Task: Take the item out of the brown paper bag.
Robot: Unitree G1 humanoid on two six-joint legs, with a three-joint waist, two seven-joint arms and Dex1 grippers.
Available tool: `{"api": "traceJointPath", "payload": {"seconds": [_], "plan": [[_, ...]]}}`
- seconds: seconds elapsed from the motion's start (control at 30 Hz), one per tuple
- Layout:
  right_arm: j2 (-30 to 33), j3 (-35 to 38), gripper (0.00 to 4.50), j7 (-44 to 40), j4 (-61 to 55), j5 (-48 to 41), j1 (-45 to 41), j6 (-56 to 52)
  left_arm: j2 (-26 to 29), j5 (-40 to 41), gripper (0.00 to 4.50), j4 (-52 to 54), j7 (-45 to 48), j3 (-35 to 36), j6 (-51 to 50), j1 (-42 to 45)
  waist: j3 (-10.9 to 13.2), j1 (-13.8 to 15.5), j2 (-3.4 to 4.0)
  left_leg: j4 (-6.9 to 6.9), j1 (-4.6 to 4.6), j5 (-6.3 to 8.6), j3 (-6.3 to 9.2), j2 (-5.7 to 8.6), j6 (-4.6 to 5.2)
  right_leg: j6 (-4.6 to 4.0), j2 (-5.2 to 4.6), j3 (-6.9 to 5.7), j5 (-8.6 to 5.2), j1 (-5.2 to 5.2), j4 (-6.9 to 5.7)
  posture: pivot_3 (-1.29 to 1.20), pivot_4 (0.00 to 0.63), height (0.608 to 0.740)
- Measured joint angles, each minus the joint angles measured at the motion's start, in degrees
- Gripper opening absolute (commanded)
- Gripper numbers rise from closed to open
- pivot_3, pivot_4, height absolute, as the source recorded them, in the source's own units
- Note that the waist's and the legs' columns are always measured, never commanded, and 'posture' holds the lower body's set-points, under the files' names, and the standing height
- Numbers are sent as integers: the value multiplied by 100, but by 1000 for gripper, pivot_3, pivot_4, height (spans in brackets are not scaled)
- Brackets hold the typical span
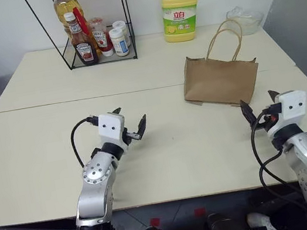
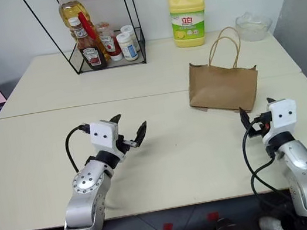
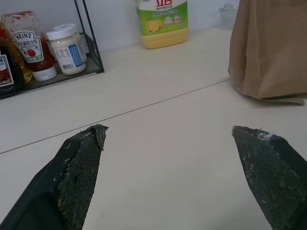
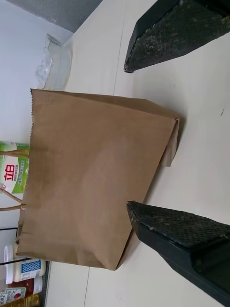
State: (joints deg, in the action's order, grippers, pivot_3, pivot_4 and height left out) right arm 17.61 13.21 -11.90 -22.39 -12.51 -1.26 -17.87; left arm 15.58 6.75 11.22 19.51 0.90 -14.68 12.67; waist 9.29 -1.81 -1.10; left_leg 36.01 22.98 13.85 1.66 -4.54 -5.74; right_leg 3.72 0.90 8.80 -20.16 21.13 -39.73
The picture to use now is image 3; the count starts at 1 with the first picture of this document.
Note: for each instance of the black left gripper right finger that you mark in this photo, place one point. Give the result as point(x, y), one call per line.
point(268, 172)

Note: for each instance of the white mayonnaise jar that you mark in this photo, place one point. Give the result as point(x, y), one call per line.
point(68, 51)

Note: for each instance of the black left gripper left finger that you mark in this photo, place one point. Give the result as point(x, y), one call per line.
point(72, 177)

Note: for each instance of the brown paper bag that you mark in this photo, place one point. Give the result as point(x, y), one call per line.
point(271, 48)

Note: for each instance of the dark sauce bottle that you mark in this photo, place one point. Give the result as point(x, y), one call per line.
point(6, 69)

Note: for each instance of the yellow oil bottle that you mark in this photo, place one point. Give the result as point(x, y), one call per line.
point(20, 64)

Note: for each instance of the Heinz ketchup bottle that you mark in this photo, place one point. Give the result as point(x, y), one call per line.
point(28, 45)

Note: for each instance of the yellow dish soap bottle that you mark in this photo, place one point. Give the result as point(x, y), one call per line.
point(163, 24)

